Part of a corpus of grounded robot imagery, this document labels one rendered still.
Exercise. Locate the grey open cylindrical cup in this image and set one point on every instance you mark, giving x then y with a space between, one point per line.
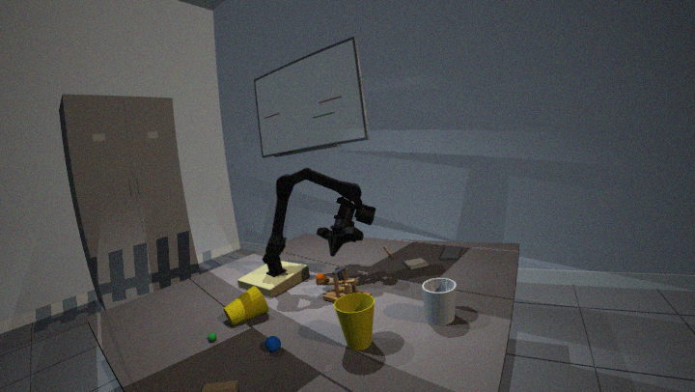
439 296

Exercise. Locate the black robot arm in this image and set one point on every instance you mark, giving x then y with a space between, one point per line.
284 187

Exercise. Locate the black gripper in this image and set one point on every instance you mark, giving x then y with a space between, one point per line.
341 231

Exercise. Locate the yellow cup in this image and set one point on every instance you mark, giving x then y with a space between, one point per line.
249 305
355 312

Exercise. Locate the dark blue ball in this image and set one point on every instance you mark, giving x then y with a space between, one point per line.
272 343

